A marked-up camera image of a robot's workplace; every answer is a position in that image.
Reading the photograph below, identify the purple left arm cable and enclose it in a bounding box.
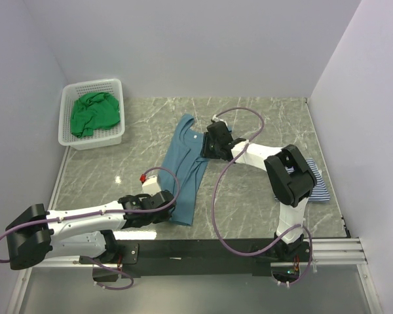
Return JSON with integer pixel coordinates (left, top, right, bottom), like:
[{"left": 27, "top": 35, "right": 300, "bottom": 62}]
[{"left": 0, "top": 166, "right": 181, "bottom": 291}]

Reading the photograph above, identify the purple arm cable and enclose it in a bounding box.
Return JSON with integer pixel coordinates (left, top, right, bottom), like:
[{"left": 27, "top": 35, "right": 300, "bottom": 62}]
[
  {"left": 0, "top": 166, "right": 181, "bottom": 291},
  {"left": 211, "top": 107, "right": 314, "bottom": 285}
]

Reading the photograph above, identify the green tank top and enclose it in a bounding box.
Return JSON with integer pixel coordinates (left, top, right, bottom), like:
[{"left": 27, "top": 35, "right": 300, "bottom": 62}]
[{"left": 70, "top": 92, "right": 121, "bottom": 138}]

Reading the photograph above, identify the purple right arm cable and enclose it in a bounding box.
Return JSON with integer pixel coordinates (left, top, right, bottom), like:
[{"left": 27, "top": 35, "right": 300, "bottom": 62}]
[{"left": 211, "top": 107, "right": 314, "bottom": 285}]

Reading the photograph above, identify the white plastic laundry basket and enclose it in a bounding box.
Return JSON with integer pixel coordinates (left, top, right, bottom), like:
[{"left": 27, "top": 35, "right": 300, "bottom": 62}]
[{"left": 58, "top": 78, "right": 125, "bottom": 150}]

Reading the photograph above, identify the blue white striped tank top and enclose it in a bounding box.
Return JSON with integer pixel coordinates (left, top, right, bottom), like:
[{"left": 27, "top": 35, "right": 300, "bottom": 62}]
[{"left": 268, "top": 158, "right": 330, "bottom": 207}]

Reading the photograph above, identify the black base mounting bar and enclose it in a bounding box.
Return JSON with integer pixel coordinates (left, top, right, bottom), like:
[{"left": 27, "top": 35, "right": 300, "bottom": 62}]
[{"left": 78, "top": 237, "right": 302, "bottom": 283}]

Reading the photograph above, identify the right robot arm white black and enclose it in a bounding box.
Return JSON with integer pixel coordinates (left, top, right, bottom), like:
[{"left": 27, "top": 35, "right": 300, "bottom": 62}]
[{"left": 201, "top": 121, "right": 317, "bottom": 261}]

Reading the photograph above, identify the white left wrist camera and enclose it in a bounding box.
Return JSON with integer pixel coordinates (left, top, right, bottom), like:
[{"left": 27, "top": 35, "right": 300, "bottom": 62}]
[{"left": 140, "top": 174, "right": 161, "bottom": 196}]

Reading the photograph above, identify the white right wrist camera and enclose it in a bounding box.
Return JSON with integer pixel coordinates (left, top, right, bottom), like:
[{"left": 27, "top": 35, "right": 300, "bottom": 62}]
[{"left": 211, "top": 114, "right": 229, "bottom": 128}]

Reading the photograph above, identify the teal tank top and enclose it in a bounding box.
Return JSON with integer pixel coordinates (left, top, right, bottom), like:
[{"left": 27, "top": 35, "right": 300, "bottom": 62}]
[{"left": 159, "top": 114, "right": 208, "bottom": 226}]

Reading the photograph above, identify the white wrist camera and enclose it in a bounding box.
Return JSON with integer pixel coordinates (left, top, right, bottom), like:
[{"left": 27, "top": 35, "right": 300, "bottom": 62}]
[
  {"left": 211, "top": 114, "right": 229, "bottom": 128},
  {"left": 140, "top": 174, "right": 161, "bottom": 196}
]

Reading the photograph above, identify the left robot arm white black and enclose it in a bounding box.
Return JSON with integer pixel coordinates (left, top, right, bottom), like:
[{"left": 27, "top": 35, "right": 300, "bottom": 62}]
[{"left": 6, "top": 190, "right": 176, "bottom": 270}]

